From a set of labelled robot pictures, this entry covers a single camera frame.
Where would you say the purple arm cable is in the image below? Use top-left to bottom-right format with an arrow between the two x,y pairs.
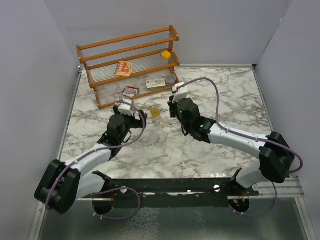
44,99 -> 148,221
174,77 -> 305,218

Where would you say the red white staple box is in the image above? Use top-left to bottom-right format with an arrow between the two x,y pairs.
122,86 -> 140,97

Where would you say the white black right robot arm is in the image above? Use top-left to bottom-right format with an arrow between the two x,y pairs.
168,95 -> 295,196

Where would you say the yellow sticky note block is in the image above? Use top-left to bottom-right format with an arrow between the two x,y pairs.
160,50 -> 172,60

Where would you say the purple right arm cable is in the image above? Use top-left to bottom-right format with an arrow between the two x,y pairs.
174,77 -> 305,218

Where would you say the yellow clear pill organizer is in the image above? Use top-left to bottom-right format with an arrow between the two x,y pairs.
149,107 -> 167,127

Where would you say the orange wooden shelf rack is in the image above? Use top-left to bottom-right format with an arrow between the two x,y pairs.
76,25 -> 180,109

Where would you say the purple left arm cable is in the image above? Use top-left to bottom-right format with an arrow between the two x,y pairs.
44,99 -> 148,221

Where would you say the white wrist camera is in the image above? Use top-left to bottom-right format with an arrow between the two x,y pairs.
170,82 -> 189,103
114,99 -> 135,117

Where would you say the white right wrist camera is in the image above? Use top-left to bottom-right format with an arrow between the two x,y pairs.
170,82 -> 189,103

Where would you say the orange spiral notebook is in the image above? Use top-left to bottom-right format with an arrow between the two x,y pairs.
114,61 -> 133,77

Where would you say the green stapler box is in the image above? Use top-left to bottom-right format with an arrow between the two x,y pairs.
145,78 -> 167,91

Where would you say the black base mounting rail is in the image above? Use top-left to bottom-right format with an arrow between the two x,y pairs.
93,171 -> 259,209

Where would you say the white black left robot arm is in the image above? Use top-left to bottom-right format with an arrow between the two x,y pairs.
34,101 -> 148,214

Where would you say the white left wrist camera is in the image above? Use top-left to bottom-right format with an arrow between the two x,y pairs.
114,99 -> 135,117

